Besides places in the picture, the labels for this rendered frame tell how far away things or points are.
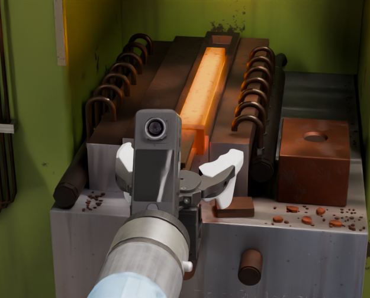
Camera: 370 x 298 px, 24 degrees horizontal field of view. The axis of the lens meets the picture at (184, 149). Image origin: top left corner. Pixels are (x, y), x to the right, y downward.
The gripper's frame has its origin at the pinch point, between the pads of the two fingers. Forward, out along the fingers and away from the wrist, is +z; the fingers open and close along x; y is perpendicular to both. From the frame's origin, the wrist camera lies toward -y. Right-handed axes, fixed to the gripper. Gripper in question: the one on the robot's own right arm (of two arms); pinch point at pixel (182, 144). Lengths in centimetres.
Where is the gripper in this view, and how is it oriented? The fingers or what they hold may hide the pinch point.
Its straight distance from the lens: 101.4
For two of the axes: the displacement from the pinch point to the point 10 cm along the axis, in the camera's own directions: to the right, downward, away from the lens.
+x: 9.9, 0.6, -1.3
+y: 0.0, 9.1, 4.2
